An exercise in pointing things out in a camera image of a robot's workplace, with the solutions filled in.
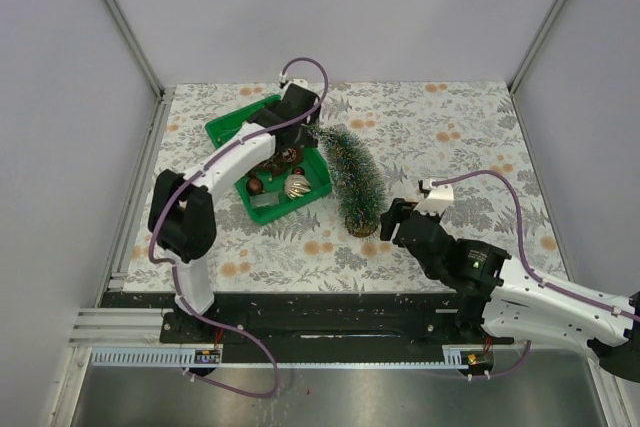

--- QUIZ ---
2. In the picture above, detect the small green christmas tree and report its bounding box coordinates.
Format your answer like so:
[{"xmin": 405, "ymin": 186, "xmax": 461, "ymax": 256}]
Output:
[{"xmin": 312, "ymin": 126, "xmax": 387, "ymax": 238}]

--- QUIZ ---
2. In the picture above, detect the green plastic tray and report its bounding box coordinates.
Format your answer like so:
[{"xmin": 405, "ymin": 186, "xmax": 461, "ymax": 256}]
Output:
[{"xmin": 205, "ymin": 94, "xmax": 332, "ymax": 226}]

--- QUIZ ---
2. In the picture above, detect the brown ribbon pinecone ornament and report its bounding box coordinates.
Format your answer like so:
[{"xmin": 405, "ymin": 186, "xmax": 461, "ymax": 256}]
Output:
[{"xmin": 247, "ymin": 148, "xmax": 304, "ymax": 178}]

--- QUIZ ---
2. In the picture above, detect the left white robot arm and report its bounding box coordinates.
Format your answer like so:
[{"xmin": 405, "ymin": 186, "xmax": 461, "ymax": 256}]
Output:
[{"xmin": 148, "ymin": 81, "xmax": 322, "ymax": 342}]

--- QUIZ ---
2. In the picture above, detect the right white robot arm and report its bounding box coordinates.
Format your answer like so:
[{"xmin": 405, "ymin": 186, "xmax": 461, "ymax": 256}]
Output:
[{"xmin": 380, "ymin": 199, "xmax": 639, "ymax": 382}]

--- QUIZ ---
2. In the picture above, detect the gold striped bauble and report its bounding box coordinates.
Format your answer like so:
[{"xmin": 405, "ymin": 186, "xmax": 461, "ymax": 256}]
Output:
[{"xmin": 283, "ymin": 174, "xmax": 311, "ymax": 199}]

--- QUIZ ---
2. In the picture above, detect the floral patterned table mat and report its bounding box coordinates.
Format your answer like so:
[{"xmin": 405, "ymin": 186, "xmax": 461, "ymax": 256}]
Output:
[{"xmin": 122, "ymin": 80, "xmax": 574, "ymax": 294}]

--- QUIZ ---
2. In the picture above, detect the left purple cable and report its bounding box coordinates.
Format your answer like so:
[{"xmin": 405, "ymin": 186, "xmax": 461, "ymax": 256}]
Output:
[{"xmin": 149, "ymin": 56, "xmax": 330, "ymax": 399}]

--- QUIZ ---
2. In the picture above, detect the purple cable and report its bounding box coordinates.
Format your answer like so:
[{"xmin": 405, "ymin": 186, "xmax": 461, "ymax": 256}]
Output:
[
  {"xmin": 429, "ymin": 169, "xmax": 636, "ymax": 382},
  {"xmin": 149, "ymin": 56, "xmax": 330, "ymax": 399}
]

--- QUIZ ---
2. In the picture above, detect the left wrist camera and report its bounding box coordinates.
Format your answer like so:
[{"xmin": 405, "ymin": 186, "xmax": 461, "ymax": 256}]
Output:
[{"xmin": 278, "ymin": 72, "xmax": 309, "ymax": 91}]

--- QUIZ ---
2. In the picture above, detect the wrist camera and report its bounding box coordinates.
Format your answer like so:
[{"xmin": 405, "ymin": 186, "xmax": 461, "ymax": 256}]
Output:
[
  {"xmin": 278, "ymin": 72, "xmax": 309, "ymax": 91},
  {"xmin": 414, "ymin": 179, "xmax": 455, "ymax": 218}
]

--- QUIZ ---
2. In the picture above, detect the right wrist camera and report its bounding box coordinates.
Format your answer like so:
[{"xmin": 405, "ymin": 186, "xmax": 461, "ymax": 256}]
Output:
[{"xmin": 414, "ymin": 179, "xmax": 455, "ymax": 218}]

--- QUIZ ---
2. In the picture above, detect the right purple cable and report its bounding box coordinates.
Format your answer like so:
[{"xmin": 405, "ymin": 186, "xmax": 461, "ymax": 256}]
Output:
[{"xmin": 429, "ymin": 169, "xmax": 636, "ymax": 382}]

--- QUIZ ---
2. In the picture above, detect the white slotted cable duct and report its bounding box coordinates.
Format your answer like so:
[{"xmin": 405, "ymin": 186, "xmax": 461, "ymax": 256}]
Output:
[{"xmin": 90, "ymin": 345, "xmax": 494, "ymax": 371}]

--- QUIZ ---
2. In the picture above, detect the left aluminium frame post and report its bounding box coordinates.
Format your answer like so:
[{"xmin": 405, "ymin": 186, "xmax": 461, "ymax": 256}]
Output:
[{"xmin": 74, "ymin": 0, "xmax": 166, "ymax": 101}]

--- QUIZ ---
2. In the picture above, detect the aluminium frame post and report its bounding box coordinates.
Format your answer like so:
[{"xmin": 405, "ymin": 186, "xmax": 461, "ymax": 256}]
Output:
[
  {"xmin": 507, "ymin": 0, "xmax": 570, "ymax": 96},
  {"xmin": 74, "ymin": 0, "xmax": 166, "ymax": 101}
]

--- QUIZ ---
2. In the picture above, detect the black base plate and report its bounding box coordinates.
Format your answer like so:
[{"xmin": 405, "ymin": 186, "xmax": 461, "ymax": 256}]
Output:
[{"xmin": 100, "ymin": 292, "xmax": 488, "ymax": 345}]

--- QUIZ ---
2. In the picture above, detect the right aluminium frame post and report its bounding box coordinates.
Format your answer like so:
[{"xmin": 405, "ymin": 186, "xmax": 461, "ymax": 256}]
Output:
[{"xmin": 507, "ymin": 0, "xmax": 570, "ymax": 96}]

